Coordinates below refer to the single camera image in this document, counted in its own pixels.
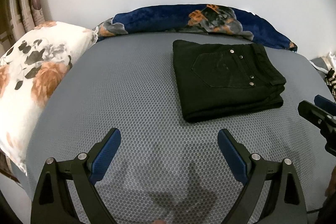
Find grey mesh mattress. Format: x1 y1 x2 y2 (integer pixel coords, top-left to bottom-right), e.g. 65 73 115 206
14 33 335 223

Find black white striped cloth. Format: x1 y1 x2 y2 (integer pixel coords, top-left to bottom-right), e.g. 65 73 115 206
325 68 336 101

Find grey cloth with white trim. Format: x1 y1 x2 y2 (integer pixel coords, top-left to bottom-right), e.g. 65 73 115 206
309 55 335 76

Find blue floral blanket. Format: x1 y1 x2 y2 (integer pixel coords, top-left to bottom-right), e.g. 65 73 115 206
93 4 297 52

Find person's right hand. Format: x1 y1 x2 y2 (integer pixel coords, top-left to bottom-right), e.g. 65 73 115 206
325 167 336 198

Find white floral pillow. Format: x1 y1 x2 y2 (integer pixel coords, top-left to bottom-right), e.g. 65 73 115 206
1 20 98 173

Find black pants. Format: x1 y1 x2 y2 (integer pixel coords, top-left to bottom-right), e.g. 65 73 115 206
173 40 286 123

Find patterned curtain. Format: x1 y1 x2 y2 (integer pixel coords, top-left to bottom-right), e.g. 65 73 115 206
0 0 53 54

